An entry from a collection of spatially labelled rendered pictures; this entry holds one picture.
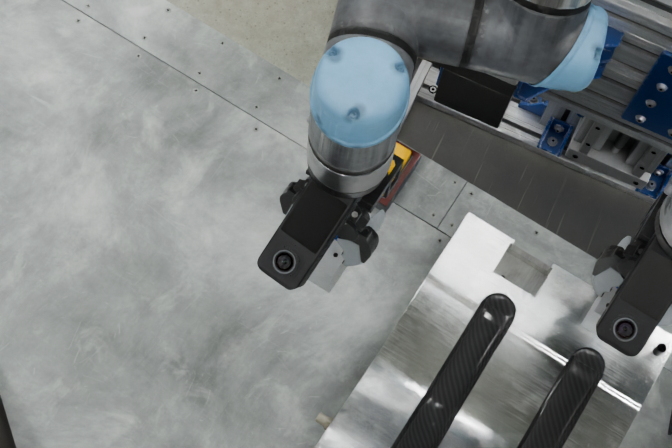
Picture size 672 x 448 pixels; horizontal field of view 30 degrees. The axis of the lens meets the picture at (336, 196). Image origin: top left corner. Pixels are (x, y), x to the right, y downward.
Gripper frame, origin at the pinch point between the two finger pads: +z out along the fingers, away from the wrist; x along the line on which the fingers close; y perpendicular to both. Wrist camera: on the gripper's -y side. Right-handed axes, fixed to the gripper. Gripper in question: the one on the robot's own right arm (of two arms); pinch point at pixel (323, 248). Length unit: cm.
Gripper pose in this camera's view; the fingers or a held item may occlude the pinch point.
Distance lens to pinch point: 128.0
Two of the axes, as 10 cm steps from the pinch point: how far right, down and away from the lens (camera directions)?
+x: -8.4, -5.2, 1.5
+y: 5.4, -7.7, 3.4
